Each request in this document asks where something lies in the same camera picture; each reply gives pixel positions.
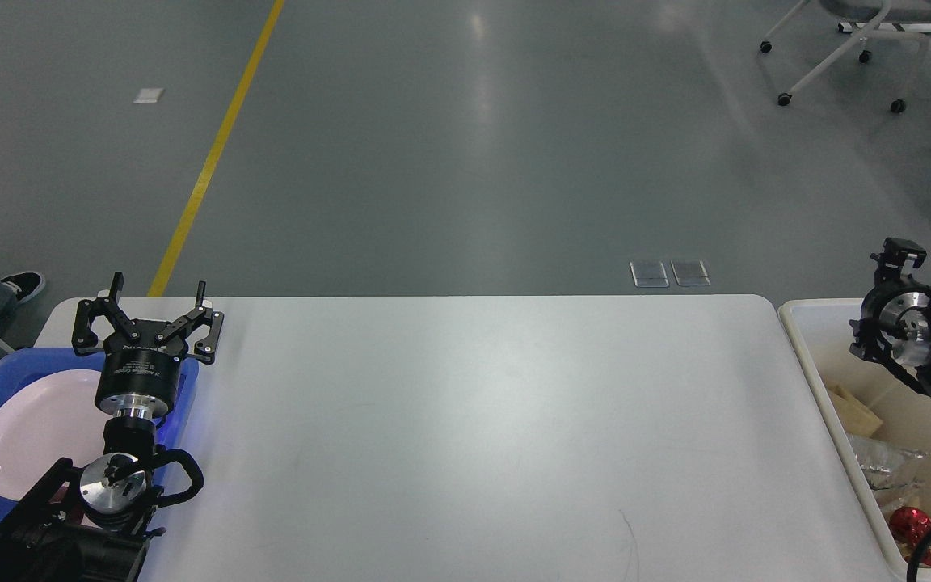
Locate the clear floor plate left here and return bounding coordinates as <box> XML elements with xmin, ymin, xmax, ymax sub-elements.
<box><xmin>630</xmin><ymin>260</ymin><xmax>670</xmax><ymax>289</ymax></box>

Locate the beige plastic bin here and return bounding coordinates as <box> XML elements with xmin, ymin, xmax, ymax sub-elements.
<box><xmin>778</xmin><ymin>298</ymin><xmax>931</xmax><ymax>581</ymax></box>

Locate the pink plate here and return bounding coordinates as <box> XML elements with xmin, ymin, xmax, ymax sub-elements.
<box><xmin>0</xmin><ymin>369</ymin><xmax>108</xmax><ymax>501</ymax></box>

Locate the white floor tape patch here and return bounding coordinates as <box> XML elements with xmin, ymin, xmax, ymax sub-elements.
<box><xmin>133</xmin><ymin>87</ymin><xmax>165</xmax><ymax>104</ymax></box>

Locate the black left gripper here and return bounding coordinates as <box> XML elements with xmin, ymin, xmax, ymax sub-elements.
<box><xmin>71</xmin><ymin>270</ymin><xmax>225</xmax><ymax>417</ymax></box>

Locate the clear floor plate right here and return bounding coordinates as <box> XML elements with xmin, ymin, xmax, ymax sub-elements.
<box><xmin>670</xmin><ymin>260</ymin><xmax>712</xmax><ymax>287</ymax></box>

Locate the clear floor plate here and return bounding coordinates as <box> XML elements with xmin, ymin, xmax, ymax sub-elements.
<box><xmin>630</xmin><ymin>260</ymin><xmax>670</xmax><ymax>289</ymax></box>
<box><xmin>670</xmin><ymin>260</ymin><xmax>712</xmax><ymax>287</ymax></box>

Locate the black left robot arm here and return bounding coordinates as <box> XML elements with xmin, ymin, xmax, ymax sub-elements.
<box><xmin>0</xmin><ymin>272</ymin><xmax>225</xmax><ymax>581</ymax></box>

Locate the black sneaker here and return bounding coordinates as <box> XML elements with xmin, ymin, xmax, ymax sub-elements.
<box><xmin>0</xmin><ymin>270</ymin><xmax>47</xmax><ymax>305</ymax></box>

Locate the aluminium foil tray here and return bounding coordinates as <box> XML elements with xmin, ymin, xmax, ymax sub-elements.
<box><xmin>846</xmin><ymin>434</ymin><xmax>928</xmax><ymax>491</ymax></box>

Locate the white office chair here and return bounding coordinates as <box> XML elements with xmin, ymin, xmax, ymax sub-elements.
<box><xmin>776</xmin><ymin>1</ymin><xmax>931</xmax><ymax>115</ymax></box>

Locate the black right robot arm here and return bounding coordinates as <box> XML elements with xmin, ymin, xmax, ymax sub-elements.
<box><xmin>849</xmin><ymin>237</ymin><xmax>931</xmax><ymax>400</ymax></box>

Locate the large brown paper bag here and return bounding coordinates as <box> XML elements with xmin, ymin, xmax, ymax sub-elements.
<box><xmin>825</xmin><ymin>386</ymin><xmax>884</xmax><ymax>438</ymax></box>

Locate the crushed red can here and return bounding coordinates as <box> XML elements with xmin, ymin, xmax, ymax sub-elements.
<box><xmin>889</xmin><ymin>506</ymin><xmax>931</xmax><ymax>568</ymax></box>

